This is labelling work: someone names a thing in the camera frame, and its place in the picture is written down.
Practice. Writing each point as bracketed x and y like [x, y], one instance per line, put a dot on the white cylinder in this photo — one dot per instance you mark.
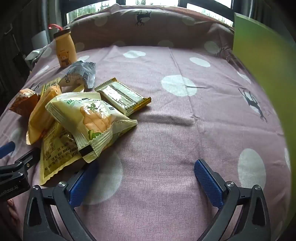
[39, 38]

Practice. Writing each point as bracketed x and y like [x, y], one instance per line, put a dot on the small orange snack packet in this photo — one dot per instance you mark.
[23, 102]

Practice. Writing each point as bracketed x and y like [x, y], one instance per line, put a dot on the grey plastic bag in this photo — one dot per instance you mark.
[34, 54]

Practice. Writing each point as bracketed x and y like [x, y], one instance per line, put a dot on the green cardboard box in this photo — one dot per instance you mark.
[259, 64]

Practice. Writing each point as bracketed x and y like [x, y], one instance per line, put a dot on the yellow bear-print bottle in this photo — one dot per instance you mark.
[63, 51]

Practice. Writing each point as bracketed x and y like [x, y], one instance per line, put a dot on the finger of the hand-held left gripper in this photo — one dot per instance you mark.
[29, 158]
[7, 149]

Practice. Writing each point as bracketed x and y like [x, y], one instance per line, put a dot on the pale yellow leaf-print packet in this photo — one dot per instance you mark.
[92, 118]

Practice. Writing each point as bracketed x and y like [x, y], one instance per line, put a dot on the yellow-edged snack bar packet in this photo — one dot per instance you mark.
[120, 96]

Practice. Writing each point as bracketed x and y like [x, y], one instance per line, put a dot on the pink polka-dot bed sheet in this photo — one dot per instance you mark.
[173, 139]

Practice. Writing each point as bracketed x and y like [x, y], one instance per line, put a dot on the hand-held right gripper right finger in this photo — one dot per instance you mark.
[208, 185]

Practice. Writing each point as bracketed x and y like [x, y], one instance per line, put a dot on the yellow snack packet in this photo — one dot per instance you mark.
[55, 160]

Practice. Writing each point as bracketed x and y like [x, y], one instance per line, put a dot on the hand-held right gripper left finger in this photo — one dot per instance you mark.
[81, 183]

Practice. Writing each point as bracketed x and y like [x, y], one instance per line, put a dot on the pink dotted pillow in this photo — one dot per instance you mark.
[161, 30]

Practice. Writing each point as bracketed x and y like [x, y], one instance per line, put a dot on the silver grey snack packet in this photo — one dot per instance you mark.
[78, 74]

